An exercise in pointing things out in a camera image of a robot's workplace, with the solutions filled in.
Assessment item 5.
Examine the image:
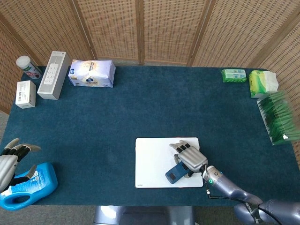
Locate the white dry-erase board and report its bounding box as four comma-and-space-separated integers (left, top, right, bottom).
135, 137, 204, 189

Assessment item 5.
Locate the teal carpet table cover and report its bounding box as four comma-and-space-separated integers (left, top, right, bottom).
0, 65, 300, 207

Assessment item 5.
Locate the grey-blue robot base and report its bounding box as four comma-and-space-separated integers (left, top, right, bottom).
93, 205, 195, 225

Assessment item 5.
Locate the yellow-green tissue pack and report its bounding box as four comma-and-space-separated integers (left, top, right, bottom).
248, 69, 279, 99

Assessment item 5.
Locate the wooden rattan folding screen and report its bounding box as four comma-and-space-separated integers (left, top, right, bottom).
0, 0, 300, 115

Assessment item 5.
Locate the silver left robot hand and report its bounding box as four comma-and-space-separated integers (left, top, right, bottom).
0, 137, 42, 193

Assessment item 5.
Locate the small white cardboard box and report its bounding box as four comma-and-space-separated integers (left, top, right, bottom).
15, 80, 37, 110

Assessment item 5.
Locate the blue whiteboard eraser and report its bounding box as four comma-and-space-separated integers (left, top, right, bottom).
165, 161, 189, 185

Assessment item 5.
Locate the clear box of green sachets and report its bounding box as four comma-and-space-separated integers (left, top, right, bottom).
256, 90, 300, 146

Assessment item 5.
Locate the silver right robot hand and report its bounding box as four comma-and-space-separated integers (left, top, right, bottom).
169, 140, 209, 179

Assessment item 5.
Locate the blue detergent bottle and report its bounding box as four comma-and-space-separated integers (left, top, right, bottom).
0, 162, 59, 211

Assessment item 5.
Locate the long grey power strip box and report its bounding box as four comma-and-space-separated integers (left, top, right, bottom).
37, 51, 71, 101

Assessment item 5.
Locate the white and blue tissue pack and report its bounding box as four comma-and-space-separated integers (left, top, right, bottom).
67, 59, 116, 89

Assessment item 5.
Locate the white-lidded round canister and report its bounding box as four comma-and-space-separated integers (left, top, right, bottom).
15, 55, 43, 80

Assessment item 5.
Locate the green wet wipes pack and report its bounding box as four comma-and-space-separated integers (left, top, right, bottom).
221, 68, 248, 83

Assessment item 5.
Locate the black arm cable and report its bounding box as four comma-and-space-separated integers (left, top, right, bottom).
203, 164, 283, 225

